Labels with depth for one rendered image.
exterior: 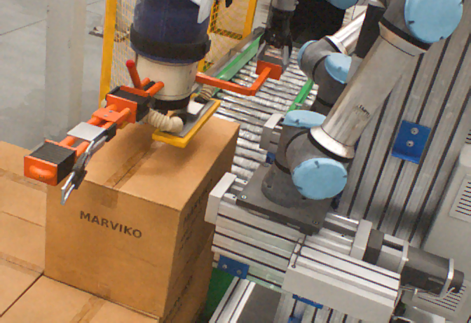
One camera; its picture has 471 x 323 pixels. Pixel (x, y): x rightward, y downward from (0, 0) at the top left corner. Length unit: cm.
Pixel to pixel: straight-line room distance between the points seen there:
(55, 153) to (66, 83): 203
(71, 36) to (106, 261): 166
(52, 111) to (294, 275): 222
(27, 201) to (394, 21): 150
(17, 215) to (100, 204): 57
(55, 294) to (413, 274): 103
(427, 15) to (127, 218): 94
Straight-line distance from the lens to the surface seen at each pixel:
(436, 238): 164
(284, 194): 147
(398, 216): 167
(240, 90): 172
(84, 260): 181
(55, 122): 342
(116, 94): 154
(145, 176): 167
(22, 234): 209
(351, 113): 126
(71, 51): 320
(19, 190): 230
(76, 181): 123
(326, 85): 188
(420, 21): 119
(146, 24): 162
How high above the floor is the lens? 184
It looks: 28 degrees down
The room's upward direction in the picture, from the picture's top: 12 degrees clockwise
